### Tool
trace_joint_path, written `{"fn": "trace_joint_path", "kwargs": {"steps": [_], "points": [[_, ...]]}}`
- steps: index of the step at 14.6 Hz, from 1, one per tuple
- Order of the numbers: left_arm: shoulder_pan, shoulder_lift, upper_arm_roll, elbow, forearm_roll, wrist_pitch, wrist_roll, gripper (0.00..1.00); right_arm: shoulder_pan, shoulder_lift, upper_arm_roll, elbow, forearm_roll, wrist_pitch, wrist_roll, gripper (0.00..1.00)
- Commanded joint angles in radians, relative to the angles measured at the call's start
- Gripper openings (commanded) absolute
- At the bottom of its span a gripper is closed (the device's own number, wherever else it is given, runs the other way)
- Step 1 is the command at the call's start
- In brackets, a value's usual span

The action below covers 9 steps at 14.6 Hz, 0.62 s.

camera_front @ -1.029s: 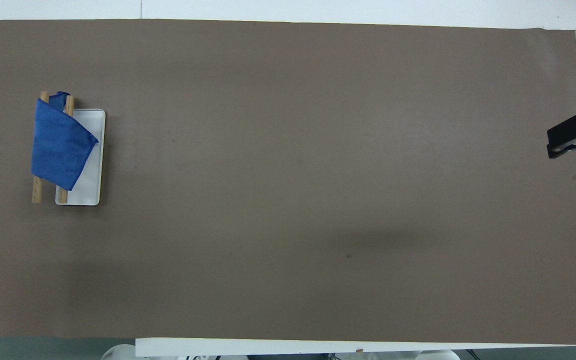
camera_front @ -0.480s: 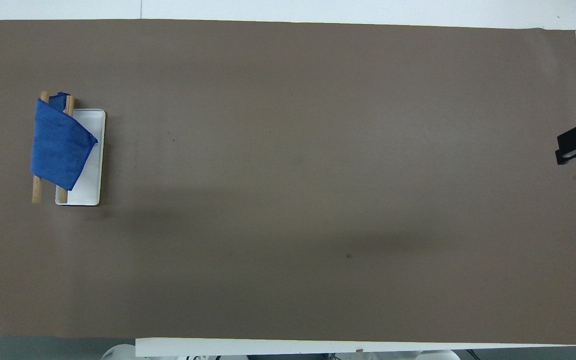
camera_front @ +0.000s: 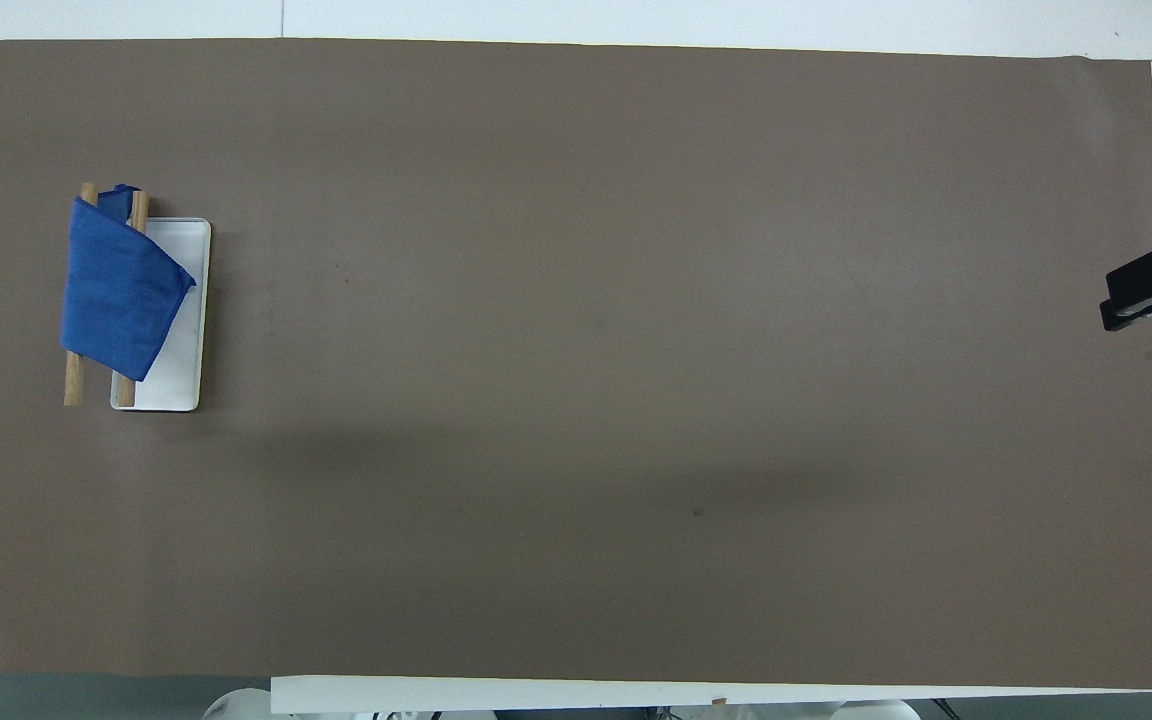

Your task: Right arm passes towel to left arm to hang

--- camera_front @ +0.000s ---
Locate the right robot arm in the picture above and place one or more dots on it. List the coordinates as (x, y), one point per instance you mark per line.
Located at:
(876, 711)

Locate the blue towel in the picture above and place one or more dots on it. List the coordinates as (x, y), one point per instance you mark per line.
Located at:
(121, 290)

